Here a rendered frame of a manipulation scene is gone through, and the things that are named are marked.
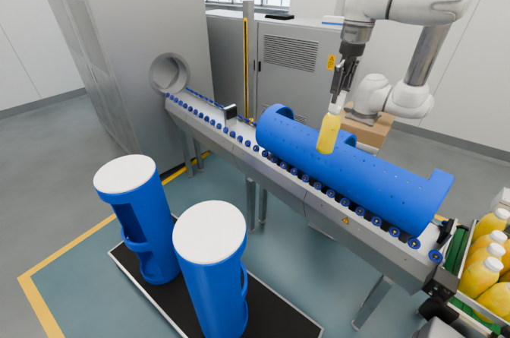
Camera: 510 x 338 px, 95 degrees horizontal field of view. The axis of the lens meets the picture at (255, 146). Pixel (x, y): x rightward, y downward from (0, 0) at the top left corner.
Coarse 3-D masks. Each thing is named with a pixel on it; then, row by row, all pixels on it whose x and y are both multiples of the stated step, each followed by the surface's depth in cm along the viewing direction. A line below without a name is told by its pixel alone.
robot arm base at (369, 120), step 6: (348, 108) 154; (348, 114) 150; (354, 114) 147; (360, 114) 144; (378, 114) 150; (354, 120) 147; (360, 120) 145; (366, 120) 144; (372, 120) 144; (372, 126) 142
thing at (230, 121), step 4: (224, 108) 163; (228, 108) 164; (232, 108) 165; (236, 108) 167; (224, 112) 165; (228, 112) 163; (232, 112) 166; (236, 112) 169; (224, 116) 167; (228, 116) 165; (232, 116) 168; (236, 116) 173; (224, 120) 169; (228, 120) 169; (232, 120) 172; (236, 120) 175; (228, 124) 171; (232, 124) 173
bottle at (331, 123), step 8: (328, 112) 88; (328, 120) 87; (336, 120) 86; (320, 128) 92; (328, 128) 88; (336, 128) 88; (320, 136) 92; (328, 136) 89; (336, 136) 90; (320, 144) 93; (328, 144) 91; (320, 152) 94; (328, 152) 93
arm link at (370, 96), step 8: (368, 80) 134; (376, 80) 131; (384, 80) 131; (360, 88) 138; (368, 88) 134; (376, 88) 132; (384, 88) 131; (360, 96) 139; (368, 96) 135; (376, 96) 133; (384, 96) 131; (360, 104) 141; (368, 104) 138; (376, 104) 135; (360, 112) 143; (368, 112) 141; (376, 112) 143
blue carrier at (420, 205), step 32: (256, 128) 132; (288, 128) 119; (288, 160) 123; (320, 160) 108; (352, 160) 99; (384, 160) 114; (352, 192) 101; (384, 192) 91; (416, 192) 85; (416, 224) 86
